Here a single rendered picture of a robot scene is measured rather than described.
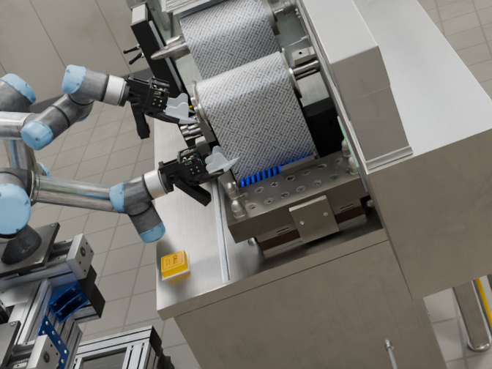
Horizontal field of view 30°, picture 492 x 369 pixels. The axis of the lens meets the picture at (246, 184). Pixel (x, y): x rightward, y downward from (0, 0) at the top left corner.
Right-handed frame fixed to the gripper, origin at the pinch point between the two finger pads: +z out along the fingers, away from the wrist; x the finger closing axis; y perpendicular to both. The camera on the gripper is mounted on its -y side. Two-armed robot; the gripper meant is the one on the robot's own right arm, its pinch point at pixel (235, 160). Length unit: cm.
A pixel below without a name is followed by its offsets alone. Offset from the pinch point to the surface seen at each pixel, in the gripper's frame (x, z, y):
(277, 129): -0.2, 13.6, 4.5
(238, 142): -0.2, 2.8, 5.2
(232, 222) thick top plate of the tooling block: -19.2, -4.9, -6.0
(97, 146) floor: 276, -108, -109
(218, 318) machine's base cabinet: -26.0, -18.1, -28.2
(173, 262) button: -11.2, -25.5, -16.6
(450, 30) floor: 250, 107, -109
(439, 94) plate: -67, 48, 35
